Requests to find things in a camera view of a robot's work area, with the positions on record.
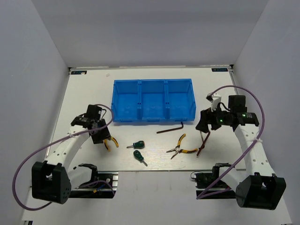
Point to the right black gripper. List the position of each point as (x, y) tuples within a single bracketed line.
[(206, 116)]

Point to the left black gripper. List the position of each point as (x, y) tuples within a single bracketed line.
[(98, 139)]

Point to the green stubby screwdriver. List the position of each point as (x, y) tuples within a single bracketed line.
[(139, 157), (137, 145)]

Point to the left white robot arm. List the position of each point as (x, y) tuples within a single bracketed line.
[(53, 180)]

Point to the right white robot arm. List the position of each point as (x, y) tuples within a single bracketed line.
[(259, 187)]

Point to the right bent hex key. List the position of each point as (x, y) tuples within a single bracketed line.
[(203, 144)]

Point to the long dark hex key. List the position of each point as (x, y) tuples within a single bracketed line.
[(172, 129)]

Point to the right corner label sticker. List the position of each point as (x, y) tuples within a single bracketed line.
[(219, 69)]

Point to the corner label sticker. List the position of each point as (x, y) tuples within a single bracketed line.
[(78, 72), (219, 69)]

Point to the blue three-compartment bin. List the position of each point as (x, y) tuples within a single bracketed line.
[(153, 100)]

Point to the left corner label sticker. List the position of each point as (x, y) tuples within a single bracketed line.
[(78, 72)]

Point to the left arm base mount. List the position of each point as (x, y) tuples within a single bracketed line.
[(100, 190)]

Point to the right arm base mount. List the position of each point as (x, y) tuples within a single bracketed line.
[(227, 184)]

